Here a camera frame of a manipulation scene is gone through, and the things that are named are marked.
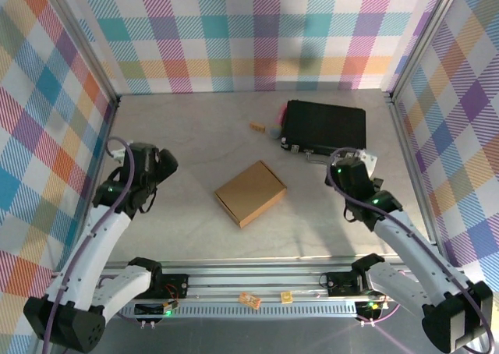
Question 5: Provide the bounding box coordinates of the aluminium frame post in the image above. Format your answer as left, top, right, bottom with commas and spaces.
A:
41, 0, 121, 104
384, 0, 467, 97

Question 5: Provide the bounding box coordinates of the slotted metal grille strip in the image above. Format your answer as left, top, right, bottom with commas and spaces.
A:
116, 305, 360, 319

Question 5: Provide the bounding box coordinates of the black case with metal handle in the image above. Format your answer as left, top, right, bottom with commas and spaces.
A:
279, 99, 367, 165

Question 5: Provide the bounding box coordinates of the orange printed tag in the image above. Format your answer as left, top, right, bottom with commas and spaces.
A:
238, 291, 261, 309

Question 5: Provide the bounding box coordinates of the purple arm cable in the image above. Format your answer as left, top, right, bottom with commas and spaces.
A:
38, 136, 136, 354
325, 147, 493, 354

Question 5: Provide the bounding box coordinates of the aluminium side rail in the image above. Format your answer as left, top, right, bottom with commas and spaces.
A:
50, 95, 122, 277
388, 94, 450, 264

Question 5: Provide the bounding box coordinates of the black controller board with light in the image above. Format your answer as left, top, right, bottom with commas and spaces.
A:
356, 299, 391, 320
133, 299, 181, 318

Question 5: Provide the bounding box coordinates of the brown cardboard paper box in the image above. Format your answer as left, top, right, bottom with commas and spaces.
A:
213, 159, 288, 229

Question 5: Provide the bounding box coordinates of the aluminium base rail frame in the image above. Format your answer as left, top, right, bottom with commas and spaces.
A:
97, 255, 467, 305

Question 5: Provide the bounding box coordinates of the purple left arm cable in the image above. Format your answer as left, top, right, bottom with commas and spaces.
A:
38, 136, 136, 354

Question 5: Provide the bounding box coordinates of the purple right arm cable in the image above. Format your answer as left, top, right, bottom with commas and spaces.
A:
325, 147, 493, 354

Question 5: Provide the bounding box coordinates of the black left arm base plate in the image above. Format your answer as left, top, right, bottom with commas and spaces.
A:
154, 274, 190, 299

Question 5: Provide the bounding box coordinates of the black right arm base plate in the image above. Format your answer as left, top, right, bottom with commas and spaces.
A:
325, 271, 366, 297

